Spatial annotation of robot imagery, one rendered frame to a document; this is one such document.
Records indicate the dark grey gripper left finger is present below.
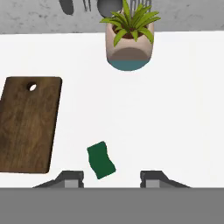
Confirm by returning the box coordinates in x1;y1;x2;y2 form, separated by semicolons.
32;170;85;189

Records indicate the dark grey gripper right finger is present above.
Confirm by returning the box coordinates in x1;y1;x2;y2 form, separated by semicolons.
139;170;192;189

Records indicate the green sponge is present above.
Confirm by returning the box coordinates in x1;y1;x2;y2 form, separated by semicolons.
86;141;117;180

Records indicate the dark wooden cutting board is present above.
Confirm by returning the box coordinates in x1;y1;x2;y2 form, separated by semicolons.
0;76;63;174

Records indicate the potted green plant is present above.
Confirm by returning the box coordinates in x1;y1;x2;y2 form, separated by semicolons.
99;0;162;72

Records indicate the grey hanging spoon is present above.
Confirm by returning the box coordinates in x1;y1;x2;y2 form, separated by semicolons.
59;0;75;17

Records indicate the grey hanging fork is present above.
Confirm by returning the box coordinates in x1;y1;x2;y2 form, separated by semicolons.
82;0;93;12

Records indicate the grey hanging slotted spatula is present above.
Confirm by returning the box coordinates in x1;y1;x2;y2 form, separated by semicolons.
129;0;152;13

